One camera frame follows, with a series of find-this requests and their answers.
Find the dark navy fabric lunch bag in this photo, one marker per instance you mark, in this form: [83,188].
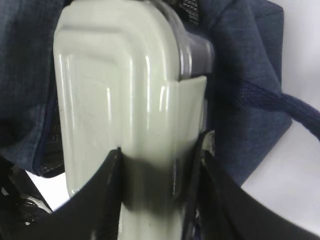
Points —
[247,107]

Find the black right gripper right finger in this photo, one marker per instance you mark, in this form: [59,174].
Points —
[225,210]

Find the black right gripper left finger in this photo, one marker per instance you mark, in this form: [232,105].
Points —
[93,213]

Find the green lidded glass food container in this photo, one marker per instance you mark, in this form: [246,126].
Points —
[131,75]

